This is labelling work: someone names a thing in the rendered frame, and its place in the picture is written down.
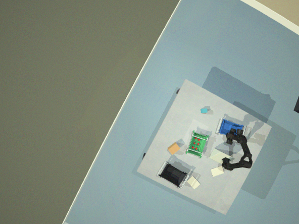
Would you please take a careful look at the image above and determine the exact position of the tan rectangular block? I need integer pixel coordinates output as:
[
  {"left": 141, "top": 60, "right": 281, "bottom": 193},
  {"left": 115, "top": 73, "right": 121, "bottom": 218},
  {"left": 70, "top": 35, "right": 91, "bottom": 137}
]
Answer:
[{"left": 168, "top": 143, "right": 180, "bottom": 155}]

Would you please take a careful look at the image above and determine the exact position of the green plastic tray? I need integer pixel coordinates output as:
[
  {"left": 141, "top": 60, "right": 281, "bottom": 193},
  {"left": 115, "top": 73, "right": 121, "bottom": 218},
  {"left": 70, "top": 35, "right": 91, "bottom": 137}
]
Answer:
[{"left": 186, "top": 131, "right": 209, "bottom": 158}]

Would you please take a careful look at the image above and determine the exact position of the blue plastic tray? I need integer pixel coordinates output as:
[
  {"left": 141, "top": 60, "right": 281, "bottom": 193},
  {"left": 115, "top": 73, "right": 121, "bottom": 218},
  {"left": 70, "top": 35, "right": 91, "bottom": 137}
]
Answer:
[{"left": 217, "top": 118, "right": 246, "bottom": 135}]

